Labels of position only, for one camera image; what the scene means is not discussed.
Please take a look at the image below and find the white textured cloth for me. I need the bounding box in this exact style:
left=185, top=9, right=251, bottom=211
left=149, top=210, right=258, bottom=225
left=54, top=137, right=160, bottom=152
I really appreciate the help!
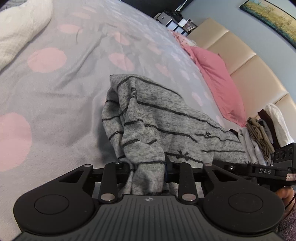
left=1, top=1, right=53, bottom=69

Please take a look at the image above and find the stack of folded clothes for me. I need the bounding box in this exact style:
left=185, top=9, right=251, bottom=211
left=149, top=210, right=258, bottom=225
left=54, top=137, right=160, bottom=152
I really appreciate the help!
left=231, top=103, right=295, bottom=167

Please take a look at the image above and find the grey striped garment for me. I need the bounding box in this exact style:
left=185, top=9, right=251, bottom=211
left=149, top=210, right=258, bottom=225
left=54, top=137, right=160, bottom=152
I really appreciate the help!
left=102, top=74, right=248, bottom=195

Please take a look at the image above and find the grey pink-dotted bed cover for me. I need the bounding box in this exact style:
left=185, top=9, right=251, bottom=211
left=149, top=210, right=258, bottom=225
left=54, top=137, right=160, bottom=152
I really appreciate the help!
left=1, top=1, right=234, bottom=240

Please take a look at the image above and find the framed landscape painting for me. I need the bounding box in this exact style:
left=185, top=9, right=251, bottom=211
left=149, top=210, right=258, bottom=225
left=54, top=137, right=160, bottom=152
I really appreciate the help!
left=239, top=0, right=296, bottom=48

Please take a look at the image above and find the bedside shelf with items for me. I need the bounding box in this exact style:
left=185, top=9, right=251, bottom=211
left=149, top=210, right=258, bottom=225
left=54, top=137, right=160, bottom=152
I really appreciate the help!
left=154, top=11, right=197, bottom=37

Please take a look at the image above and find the purple fuzzy blanket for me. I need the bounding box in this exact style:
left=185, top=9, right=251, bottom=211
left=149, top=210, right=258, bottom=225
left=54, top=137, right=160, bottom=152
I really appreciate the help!
left=277, top=199, right=295, bottom=241

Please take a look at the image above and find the pink pillow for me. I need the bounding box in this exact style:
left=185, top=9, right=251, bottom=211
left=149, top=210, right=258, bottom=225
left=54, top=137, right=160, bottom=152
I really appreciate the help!
left=171, top=31, right=247, bottom=127

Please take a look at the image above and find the person's right hand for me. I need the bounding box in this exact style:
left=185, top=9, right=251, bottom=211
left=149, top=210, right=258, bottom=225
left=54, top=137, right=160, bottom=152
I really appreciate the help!
left=275, top=186, right=294, bottom=203

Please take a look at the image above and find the beige padded headboard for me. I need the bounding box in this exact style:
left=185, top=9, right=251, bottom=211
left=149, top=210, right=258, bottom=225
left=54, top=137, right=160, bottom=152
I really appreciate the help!
left=188, top=18, right=295, bottom=138

